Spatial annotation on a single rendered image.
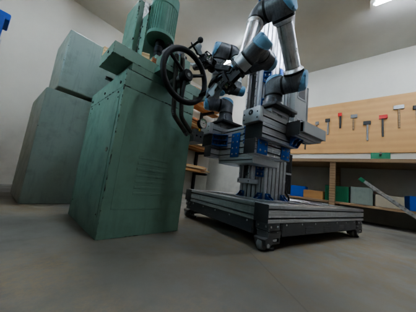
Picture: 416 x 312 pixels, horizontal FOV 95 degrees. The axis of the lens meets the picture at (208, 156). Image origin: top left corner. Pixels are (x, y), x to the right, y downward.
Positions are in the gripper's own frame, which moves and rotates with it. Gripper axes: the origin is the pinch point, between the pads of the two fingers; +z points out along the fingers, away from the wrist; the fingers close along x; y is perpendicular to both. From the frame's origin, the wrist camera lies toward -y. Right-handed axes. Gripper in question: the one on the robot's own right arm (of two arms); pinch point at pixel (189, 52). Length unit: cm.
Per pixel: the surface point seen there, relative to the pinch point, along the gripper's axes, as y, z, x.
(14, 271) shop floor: 12, 58, 110
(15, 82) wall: -238, 80, -27
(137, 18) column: -32.7, 22.6, -28.4
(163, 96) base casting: -1.5, 12.5, 35.1
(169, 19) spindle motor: -6.9, 12.8, -18.8
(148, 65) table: -0.8, 23.9, 22.4
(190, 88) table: -0.8, -4.9, 22.2
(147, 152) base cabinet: -3, 16, 68
